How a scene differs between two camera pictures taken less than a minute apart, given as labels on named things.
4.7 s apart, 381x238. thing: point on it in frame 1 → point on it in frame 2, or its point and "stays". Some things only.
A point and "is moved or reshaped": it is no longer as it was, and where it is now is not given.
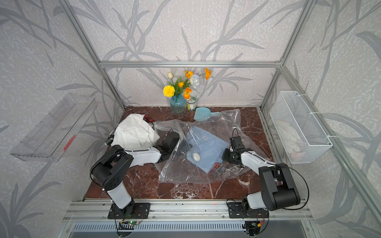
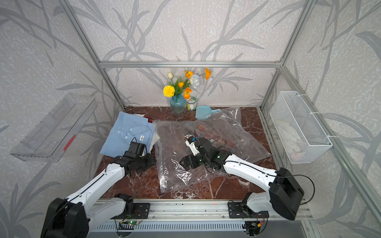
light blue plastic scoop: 202,114 stays
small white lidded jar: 191,103 stays
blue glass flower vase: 178,104 stays
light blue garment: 204,148 → 127,128
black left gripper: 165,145 → 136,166
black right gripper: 224,156 → 191,158
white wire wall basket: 304,138 stays
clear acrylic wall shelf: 49,142 stays
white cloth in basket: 296,150 stays
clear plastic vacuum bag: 202,144 is moved or reshaped
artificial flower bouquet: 181,85 stays
